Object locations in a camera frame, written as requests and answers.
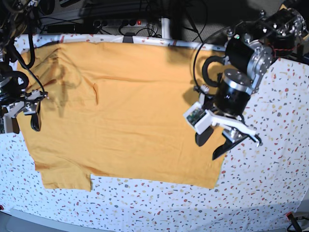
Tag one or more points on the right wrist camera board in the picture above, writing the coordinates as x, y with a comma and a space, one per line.
6, 125

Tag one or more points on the black table clamp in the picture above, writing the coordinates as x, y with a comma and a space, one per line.
128, 37

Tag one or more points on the white table leg post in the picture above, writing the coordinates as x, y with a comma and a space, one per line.
165, 28

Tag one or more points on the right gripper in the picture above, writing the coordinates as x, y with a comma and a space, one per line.
29, 104

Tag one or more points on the white power strip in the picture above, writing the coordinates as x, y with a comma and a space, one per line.
114, 23

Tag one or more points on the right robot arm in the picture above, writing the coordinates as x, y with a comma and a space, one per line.
15, 20

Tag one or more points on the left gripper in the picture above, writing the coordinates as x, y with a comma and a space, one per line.
230, 101

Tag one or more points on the yellow orange T-shirt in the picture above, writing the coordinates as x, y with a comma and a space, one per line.
117, 110

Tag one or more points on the black power adapter bar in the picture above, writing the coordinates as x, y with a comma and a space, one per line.
64, 28

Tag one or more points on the red black clamp handle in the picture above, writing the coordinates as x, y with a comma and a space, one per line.
294, 226

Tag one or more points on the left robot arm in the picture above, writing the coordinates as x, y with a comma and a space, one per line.
251, 48

